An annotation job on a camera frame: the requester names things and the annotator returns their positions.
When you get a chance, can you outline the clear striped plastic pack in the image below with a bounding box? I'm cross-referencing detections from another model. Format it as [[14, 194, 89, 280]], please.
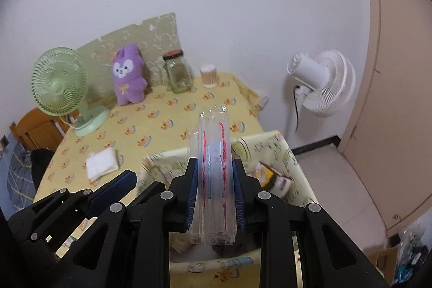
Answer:
[[189, 105, 237, 246]]

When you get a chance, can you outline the cartoon tissue pack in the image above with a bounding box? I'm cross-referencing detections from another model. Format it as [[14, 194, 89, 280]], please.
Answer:
[[253, 162, 293, 198]]

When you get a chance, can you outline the blue plaid pillow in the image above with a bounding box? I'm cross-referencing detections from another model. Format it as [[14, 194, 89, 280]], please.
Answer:
[[6, 143, 37, 212]]

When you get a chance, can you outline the black garment on chair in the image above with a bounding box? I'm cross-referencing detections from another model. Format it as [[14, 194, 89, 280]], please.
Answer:
[[30, 148, 54, 190]]

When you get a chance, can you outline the white folded towel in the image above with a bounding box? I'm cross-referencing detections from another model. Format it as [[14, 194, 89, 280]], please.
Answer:
[[86, 147, 119, 181]]

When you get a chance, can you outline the patterned storage box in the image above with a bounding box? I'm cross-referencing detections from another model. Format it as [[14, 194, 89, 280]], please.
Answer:
[[138, 131, 318, 287]]

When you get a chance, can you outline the beige door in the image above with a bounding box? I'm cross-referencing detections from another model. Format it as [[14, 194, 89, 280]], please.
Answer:
[[339, 0, 431, 235]]

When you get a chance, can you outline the yellow patterned tablecloth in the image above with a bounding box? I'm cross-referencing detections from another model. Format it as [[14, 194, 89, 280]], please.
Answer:
[[35, 73, 263, 200]]

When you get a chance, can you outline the green desk fan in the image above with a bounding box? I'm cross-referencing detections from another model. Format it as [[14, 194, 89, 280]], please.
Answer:
[[31, 47, 110, 137]]

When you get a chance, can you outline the purple plush toy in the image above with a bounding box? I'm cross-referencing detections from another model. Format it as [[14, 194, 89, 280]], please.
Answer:
[[112, 44, 148, 106]]

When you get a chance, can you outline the white standing fan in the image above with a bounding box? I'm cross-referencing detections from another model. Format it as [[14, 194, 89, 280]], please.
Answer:
[[286, 50, 356, 136]]

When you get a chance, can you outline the glass jar with lid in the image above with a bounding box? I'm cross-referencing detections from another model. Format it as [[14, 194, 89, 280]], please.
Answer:
[[163, 50, 193, 94]]

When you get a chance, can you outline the cotton swab container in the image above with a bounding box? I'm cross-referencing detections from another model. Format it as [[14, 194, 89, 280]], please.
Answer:
[[200, 64, 219, 89]]

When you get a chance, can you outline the wall power socket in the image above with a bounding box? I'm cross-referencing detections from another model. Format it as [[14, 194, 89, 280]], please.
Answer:
[[0, 135, 9, 148]]

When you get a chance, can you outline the patterned board against wall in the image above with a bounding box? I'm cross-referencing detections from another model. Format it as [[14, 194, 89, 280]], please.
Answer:
[[76, 13, 181, 103]]

